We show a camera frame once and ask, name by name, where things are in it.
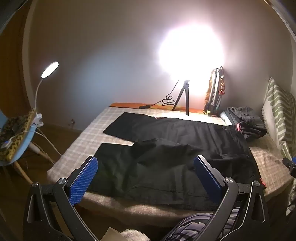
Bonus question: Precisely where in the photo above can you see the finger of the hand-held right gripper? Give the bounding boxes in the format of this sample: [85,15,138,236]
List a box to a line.
[282,157,296,179]

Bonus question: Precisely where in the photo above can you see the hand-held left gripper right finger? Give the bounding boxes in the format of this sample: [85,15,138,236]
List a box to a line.
[193,155,271,241]

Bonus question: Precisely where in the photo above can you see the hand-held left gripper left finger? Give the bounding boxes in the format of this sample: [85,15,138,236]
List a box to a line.
[23,156,99,241]

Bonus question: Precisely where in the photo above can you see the black pants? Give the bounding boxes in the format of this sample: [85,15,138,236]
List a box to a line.
[87,112,266,211]

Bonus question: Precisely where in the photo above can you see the beige checked blanket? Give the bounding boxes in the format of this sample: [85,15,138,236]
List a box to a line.
[47,107,293,229]

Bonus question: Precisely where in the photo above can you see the person's striped garment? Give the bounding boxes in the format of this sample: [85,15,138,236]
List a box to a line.
[159,206,241,241]

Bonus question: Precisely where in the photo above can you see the green striped white pillow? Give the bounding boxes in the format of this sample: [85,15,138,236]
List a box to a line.
[261,77,296,217]

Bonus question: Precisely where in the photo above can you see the pile of dark clothes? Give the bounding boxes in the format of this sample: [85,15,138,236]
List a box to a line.
[220,107,267,141]

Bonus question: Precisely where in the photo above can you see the light blue chair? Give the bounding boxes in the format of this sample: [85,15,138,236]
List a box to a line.
[0,109,56,183]

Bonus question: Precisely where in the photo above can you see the white fluffy cloth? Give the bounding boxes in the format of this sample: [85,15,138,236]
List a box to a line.
[120,229,151,241]

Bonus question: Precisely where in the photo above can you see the leopard print cushion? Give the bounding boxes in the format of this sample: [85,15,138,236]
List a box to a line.
[0,108,37,161]

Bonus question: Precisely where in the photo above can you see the orange bed sheet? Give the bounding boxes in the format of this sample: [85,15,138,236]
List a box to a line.
[109,102,205,114]

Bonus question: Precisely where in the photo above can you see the folded tripod in patterned bag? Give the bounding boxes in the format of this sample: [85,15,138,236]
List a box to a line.
[203,67,226,115]

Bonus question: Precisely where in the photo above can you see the black tripod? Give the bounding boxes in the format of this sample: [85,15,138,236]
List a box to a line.
[171,79,192,116]

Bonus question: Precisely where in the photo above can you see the white gooseneck clip lamp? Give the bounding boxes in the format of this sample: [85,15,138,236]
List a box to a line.
[29,61,60,127]

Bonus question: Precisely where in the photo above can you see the bright round studio light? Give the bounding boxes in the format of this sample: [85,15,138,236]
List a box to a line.
[157,23,226,100]

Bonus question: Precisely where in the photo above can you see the white lamp cable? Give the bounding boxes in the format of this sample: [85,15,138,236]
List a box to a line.
[1,126,63,160]

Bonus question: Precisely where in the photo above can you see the black power cable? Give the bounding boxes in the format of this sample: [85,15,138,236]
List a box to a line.
[139,80,179,110]

